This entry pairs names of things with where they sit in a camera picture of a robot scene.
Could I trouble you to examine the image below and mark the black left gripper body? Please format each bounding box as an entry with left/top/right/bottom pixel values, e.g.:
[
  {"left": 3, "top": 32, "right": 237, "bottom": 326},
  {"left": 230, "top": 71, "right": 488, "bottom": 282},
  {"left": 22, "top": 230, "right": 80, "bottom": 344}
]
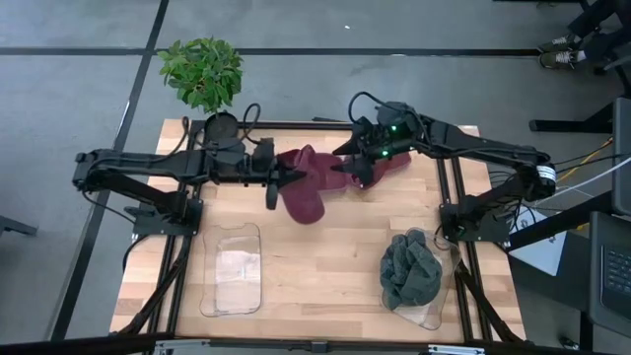
[{"left": 231, "top": 142, "right": 285, "bottom": 187}]

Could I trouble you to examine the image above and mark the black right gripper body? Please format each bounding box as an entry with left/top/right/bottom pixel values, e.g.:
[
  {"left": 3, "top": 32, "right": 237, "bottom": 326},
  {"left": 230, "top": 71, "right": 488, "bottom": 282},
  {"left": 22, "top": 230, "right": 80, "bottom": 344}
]
[{"left": 362, "top": 117, "right": 429, "bottom": 162}]

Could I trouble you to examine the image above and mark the dark green cloth pile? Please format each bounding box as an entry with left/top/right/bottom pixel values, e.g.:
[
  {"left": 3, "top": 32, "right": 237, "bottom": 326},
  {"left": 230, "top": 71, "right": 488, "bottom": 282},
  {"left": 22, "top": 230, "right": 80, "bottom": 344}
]
[
  {"left": 382, "top": 275, "right": 440, "bottom": 312},
  {"left": 379, "top": 229, "right": 444, "bottom": 297}
]

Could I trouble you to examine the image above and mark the clear plastic bin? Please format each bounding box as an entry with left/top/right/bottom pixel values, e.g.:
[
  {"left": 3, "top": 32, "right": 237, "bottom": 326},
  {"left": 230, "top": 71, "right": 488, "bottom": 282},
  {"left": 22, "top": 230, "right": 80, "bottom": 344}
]
[
  {"left": 381, "top": 226, "right": 463, "bottom": 331},
  {"left": 198, "top": 221, "right": 263, "bottom": 319}
]

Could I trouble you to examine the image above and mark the potted green plant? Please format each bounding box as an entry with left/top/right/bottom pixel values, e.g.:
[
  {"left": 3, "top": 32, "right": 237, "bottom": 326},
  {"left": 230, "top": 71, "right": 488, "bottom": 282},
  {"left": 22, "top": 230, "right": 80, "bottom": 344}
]
[{"left": 157, "top": 36, "right": 245, "bottom": 144}]

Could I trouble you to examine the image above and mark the black stand base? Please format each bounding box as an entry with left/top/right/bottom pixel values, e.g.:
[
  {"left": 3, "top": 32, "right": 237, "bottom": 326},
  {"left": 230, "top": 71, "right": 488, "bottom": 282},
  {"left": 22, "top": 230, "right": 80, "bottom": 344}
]
[{"left": 529, "top": 101, "right": 617, "bottom": 134}]

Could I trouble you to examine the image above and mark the white box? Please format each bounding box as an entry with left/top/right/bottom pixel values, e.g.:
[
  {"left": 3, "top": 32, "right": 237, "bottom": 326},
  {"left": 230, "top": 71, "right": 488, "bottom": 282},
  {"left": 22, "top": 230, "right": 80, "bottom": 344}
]
[{"left": 510, "top": 219, "right": 568, "bottom": 277}]

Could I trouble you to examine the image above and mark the person's shoe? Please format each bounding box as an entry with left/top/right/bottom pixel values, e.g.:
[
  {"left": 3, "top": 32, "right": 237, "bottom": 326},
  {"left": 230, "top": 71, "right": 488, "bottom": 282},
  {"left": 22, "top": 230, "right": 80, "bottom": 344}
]
[
  {"left": 538, "top": 48, "right": 588, "bottom": 70},
  {"left": 536, "top": 33, "right": 583, "bottom": 53}
]

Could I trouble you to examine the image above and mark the black desk leg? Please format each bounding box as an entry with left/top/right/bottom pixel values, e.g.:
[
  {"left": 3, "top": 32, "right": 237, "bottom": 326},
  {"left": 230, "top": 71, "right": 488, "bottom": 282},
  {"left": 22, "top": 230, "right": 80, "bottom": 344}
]
[{"left": 507, "top": 189, "right": 615, "bottom": 252}]

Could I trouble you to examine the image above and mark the dark gray monitor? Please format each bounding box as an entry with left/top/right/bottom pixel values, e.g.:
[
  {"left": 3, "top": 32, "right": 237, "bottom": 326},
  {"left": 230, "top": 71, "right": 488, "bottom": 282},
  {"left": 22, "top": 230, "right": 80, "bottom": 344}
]
[{"left": 612, "top": 97, "right": 631, "bottom": 217}]

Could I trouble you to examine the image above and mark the person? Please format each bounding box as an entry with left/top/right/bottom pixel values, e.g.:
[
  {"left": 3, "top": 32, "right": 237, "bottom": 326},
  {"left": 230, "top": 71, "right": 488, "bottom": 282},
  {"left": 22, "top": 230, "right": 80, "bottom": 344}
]
[{"left": 566, "top": 0, "right": 631, "bottom": 63}]

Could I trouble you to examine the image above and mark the black stand foot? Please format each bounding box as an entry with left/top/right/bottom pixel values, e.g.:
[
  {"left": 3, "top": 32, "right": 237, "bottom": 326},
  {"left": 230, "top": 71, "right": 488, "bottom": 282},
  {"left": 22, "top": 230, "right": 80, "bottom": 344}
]
[{"left": 0, "top": 214, "right": 39, "bottom": 238}]

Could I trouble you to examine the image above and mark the dark gray laptop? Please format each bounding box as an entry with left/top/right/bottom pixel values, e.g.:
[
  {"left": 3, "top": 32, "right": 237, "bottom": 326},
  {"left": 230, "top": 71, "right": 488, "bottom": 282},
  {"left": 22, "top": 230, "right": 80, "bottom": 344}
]
[{"left": 588, "top": 211, "right": 631, "bottom": 340}]

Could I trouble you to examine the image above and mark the black crossbar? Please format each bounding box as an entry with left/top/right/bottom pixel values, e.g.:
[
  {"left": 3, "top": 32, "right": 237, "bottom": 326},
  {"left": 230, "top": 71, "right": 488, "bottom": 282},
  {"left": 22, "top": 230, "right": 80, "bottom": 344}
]
[{"left": 0, "top": 333, "right": 631, "bottom": 355}]

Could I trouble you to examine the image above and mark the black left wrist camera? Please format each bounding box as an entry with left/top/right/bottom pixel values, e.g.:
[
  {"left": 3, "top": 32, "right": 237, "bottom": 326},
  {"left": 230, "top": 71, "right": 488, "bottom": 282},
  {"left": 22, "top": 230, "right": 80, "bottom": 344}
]
[{"left": 251, "top": 137, "right": 276, "bottom": 172}]

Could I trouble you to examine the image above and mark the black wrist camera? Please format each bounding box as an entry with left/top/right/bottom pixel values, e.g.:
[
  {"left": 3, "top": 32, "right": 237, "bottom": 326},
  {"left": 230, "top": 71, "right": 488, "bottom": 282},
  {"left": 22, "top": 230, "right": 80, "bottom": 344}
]
[
  {"left": 251, "top": 137, "right": 276, "bottom": 172},
  {"left": 376, "top": 100, "right": 421, "bottom": 128}
]

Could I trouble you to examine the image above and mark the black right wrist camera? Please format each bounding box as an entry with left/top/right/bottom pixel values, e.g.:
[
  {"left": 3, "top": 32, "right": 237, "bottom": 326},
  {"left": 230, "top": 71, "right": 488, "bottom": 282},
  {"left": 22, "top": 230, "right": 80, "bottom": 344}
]
[{"left": 376, "top": 100, "right": 421, "bottom": 128}]

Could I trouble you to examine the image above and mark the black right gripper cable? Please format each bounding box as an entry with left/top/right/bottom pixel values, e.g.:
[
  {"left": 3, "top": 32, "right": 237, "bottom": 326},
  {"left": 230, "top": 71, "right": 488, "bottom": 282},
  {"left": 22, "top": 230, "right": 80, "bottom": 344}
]
[{"left": 347, "top": 91, "right": 393, "bottom": 127}]

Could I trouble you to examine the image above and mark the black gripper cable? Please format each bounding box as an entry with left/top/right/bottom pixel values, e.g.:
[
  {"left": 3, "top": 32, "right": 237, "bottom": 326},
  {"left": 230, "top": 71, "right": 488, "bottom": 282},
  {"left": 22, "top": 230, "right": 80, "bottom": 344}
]
[
  {"left": 241, "top": 102, "right": 262, "bottom": 145},
  {"left": 347, "top": 91, "right": 393, "bottom": 127}
]

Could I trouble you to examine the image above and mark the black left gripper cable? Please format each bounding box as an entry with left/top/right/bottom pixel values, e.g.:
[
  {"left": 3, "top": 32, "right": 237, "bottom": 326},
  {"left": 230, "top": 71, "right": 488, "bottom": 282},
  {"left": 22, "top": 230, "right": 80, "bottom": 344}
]
[{"left": 241, "top": 102, "right": 262, "bottom": 145}]

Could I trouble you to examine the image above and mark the black aluminium table frame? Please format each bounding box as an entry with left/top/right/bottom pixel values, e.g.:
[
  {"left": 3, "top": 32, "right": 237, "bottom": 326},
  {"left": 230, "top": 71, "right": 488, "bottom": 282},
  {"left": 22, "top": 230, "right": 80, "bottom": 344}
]
[{"left": 111, "top": 117, "right": 526, "bottom": 346}]

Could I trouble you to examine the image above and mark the silver metal bracket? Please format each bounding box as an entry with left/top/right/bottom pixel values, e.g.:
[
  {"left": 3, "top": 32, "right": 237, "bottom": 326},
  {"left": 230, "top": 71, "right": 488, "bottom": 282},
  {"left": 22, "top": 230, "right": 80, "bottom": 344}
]
[
  {"left": 154, "top": 338, "right": 212, "bottom": 355},
  {"left": 427, "top": 343, "right": 487, "bottom": 355}
]

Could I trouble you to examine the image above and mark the yellow floor cable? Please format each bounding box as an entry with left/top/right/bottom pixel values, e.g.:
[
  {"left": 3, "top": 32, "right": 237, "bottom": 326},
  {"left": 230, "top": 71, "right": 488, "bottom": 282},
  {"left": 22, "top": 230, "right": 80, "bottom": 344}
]
[{"left": 556, "top": 137, "right": 615, "bottom": 187}]

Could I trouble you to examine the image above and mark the white floor cable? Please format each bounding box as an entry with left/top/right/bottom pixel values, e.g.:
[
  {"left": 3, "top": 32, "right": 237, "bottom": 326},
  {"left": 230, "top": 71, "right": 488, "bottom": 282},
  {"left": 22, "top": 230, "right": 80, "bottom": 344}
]
[{"left": 534, "top": 156, "right": 631, "bottom": 206}]

